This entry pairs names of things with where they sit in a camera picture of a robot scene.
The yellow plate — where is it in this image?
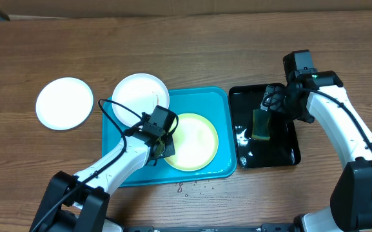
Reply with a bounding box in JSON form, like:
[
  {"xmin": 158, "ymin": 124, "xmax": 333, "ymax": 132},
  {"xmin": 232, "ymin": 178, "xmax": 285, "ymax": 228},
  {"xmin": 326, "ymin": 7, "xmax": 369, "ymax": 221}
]
[{"xmin": 165, "ymin": 113, "xmax": 219, "ymax": 171}]

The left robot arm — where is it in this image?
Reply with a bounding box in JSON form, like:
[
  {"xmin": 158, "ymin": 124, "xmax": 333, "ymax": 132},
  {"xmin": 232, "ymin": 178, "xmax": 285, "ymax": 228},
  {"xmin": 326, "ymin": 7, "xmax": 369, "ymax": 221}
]
[{"xmin": 30, "ymin": 130, "xmax": 175, "ymax": 231}]

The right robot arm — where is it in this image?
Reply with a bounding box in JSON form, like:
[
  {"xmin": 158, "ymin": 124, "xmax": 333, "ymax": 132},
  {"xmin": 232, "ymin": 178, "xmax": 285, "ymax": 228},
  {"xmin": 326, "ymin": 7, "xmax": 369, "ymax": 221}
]
[{"xmin": 260, "ymin": 71, "xmax": 372, "ymax": 231}]

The green and yellow sponge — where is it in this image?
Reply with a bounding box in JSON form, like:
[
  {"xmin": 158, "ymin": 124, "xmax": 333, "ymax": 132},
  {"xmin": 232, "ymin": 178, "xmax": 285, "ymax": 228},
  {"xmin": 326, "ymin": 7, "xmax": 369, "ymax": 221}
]
[{"xmin": 251, "ymin": 108, "xmax": 270, "ymax": 140}]

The white plate with stain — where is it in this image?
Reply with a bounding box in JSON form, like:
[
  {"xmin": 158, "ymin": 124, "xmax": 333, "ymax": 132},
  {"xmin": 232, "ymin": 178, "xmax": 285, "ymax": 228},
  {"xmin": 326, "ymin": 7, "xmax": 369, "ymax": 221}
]
[{"xmin": 111, "ymin": 73, "xmax": 170, "ymax": 116}]

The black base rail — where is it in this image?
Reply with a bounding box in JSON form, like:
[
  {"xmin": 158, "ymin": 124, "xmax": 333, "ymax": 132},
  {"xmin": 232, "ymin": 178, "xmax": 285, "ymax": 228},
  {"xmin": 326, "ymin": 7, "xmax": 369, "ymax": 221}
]
[{"xmin": 123, "ymin": 223, "xmax": 301, "ymax": 232}]

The black plastic tray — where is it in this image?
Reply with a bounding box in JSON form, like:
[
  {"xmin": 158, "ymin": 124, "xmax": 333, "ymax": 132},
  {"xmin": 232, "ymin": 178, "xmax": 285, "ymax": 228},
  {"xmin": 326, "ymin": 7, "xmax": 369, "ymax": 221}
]
[{"xmin": 228, "ymin": 84, "xmax": 301, "ymax": 169}]

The teal plastic tray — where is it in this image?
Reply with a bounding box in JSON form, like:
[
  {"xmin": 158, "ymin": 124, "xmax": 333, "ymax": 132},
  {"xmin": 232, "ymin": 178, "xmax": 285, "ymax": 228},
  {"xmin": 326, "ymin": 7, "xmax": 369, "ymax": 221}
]
[{"xmin": 101, "ymin": 86, "xmax": 238, "ymax": 188}]

